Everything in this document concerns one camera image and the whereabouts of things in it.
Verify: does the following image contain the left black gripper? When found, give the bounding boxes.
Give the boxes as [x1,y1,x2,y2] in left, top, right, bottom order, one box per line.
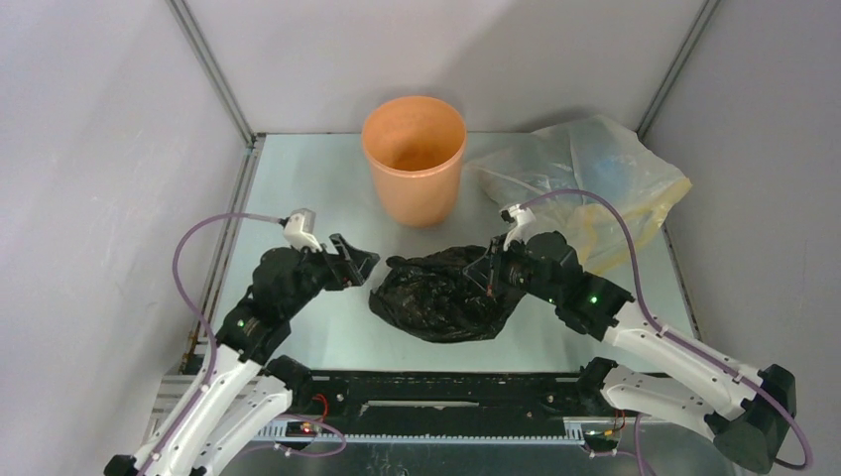
[282,233,379,318]

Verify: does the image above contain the black trash bag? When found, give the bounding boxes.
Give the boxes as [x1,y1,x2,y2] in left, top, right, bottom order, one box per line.
[368,245,525,343]

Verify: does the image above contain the translucent yellowish plastic bag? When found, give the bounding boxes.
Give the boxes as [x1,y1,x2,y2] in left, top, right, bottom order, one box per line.
[467,115,691,274]

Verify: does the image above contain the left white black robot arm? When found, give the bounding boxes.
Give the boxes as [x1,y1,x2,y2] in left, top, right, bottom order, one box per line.
[103,234,380,475]

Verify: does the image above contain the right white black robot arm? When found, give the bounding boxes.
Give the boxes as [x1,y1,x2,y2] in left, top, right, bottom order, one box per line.
[462,232,796,474]

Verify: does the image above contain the orange plastic trash bin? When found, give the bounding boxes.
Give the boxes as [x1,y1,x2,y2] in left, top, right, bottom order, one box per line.
[361,95,468,228]

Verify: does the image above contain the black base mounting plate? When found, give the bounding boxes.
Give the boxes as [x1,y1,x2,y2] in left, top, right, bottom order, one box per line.
[266,371,642,438]

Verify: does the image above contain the left small circuit board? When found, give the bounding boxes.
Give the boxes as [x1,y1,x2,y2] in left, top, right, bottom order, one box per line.
[285,421,321,438]

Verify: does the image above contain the small circuit board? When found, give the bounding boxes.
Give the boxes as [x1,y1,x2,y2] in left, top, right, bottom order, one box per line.
[285,421,321,438]
[584,428,622,440]

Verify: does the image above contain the right small circuit board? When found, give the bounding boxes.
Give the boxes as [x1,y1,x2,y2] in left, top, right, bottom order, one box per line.
[584,428,622,440]

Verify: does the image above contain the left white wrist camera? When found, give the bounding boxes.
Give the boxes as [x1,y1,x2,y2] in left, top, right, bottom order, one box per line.
[283,208,323,253]

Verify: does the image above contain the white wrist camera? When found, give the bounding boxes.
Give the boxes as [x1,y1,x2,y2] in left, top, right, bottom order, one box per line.
[283,208,323,253]
[500,204,537,251]

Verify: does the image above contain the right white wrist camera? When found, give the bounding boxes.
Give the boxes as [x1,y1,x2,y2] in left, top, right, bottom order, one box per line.
[500,204,537,251]

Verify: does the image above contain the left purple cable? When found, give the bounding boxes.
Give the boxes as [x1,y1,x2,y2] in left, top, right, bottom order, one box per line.
[138,212,287,476]

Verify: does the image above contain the aluminium frame rail front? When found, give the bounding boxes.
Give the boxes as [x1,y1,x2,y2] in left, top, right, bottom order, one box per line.
[143,358,758,467]

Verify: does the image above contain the left aluminium corner post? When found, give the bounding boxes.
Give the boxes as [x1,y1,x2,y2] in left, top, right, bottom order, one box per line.
[167,0,257,148]

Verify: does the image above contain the aluminium corner post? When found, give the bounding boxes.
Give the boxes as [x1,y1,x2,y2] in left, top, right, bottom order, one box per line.
[636,0,722,143]
[167,0,257,148]

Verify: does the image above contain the right aluminium corner post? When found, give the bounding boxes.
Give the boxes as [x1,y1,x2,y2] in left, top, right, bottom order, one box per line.
[636,0,722,143]

